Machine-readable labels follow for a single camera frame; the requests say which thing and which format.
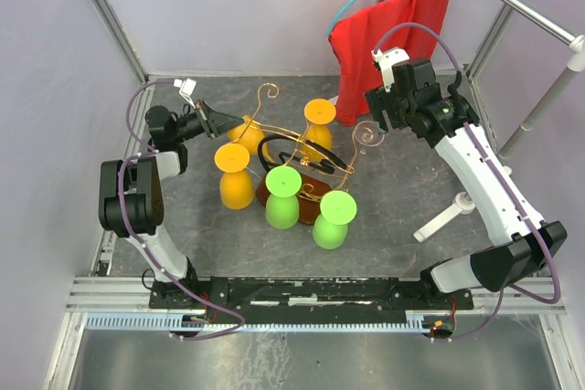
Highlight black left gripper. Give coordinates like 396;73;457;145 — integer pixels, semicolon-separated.
172;99;243;144

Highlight orange plastic goblet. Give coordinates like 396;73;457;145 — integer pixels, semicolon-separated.
303;99;336;149
228;115;264;155
214;142;254;210

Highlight gold wire wine glass rack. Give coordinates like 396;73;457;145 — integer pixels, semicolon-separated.
237;83;388;227

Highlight green plastic goblet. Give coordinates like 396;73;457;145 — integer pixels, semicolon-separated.
313;190;357;250
265;165;303;229

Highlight clear wine glass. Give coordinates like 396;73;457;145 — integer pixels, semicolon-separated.
353;121;385;154

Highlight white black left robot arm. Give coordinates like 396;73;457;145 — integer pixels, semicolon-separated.
98;100;244;309

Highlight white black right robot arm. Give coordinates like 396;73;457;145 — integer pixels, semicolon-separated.
365;48;568;309

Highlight red cloth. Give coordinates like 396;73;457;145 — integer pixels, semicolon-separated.
328;0;450;126

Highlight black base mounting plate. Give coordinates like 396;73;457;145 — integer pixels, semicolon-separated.
153;277;473;324

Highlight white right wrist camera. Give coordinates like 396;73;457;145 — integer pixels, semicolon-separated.
372;47;410;92

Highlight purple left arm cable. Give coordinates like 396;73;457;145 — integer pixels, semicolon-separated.
118;79;247;343

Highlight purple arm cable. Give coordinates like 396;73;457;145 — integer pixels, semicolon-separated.
372;22;563;345
118;79;247;343

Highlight white cable duct rail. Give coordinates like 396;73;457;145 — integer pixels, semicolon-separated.
85;312;431;334

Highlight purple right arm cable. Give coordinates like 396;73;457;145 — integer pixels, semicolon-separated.
372;22;563;345

